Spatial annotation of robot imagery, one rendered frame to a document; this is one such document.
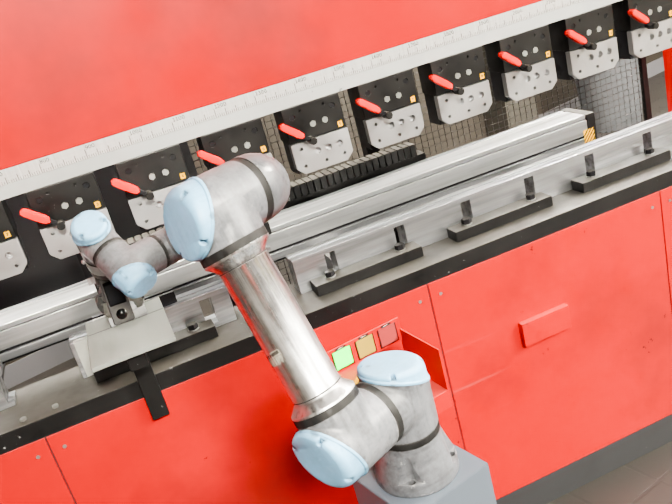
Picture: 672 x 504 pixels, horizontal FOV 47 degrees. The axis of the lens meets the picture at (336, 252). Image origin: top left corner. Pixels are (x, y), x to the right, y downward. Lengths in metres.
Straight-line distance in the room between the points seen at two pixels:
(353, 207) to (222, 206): 1.11
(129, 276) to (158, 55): 0.53
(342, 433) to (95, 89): 0.95
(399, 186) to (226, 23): 0.78
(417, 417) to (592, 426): 1.20
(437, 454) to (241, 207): 0.54
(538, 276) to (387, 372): 0.93
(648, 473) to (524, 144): 1.06
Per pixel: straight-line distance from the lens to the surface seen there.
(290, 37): 1.84
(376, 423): 1.24
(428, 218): 2.05
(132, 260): 1.53
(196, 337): 1.88
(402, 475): 1.36
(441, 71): 1.99
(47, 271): 2.41
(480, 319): 2.07
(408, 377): 1.27
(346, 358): 1.76
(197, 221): 1.14
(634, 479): 2.56
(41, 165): 1.79
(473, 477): 1.41
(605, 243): 2.23
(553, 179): 2.23
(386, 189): 2.27
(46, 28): 1.76
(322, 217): 2.21
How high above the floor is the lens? 1.65
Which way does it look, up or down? 21 degrees down
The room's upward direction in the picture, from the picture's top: 15 degrees counter-clockwise
